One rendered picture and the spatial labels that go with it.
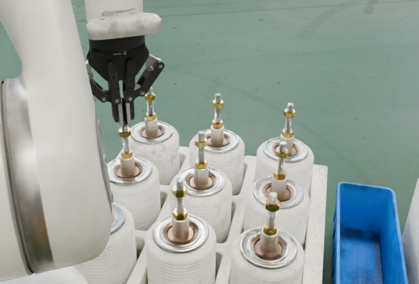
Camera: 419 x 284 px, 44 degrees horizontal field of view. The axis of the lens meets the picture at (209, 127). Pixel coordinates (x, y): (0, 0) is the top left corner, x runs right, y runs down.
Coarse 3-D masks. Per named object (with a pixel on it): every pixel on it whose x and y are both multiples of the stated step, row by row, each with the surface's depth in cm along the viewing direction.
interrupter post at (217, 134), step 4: (212, 128) 87; (216, 128) 87; (220, 128) 87; (212, 132) 87; (216, 132) 87; (220, 132) 87; (212, 136) 88; (216, 136) 87; (220, 136) 87; (212, 140) 88; (216, 140) 88; (220, 140) 88; (216, 144) 88
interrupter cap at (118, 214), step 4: (112, 204) 74; (116, 204) 74; (112, 208) 73; (116, 208) 73; (120, 208) 73; (112, 212) 72; (116, 212) 72; (120, 212) 72; (124, 212) 72; (112, 216) 72; (116, 216) 72; (120, 216) 72; (124, 216) 72; (112, 220) 71; (116, 220) 71; (120, 220) 71; (124, 220) 71; (112, 224) 70; (116, 224) 70; (120, 224) 70; (112, 228) 70; (116, 228) 69; (120, 228) 70; (112, 232) 69
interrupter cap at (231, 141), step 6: (210, 132) 91; (228, 132) 91; (210, 138) 90; (228, 138) 90; (234, 138) 89; (210, 144) 88; (222, 144) 88; (228, 144) 88; (234, 144) 88; (210, 150) 86; (216, 150) 86; (222, 150) 86; (228, 150) 86
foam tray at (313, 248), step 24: (312, 168) 95; (168, 192) 88; (240, 192) 89; (312, 192) 89; (240, 216) 83; (312, 216) 83; (144, 240) 78; (312, 240) 79; (144, 264) 74; (216, 264) 78; (312, 264) 74
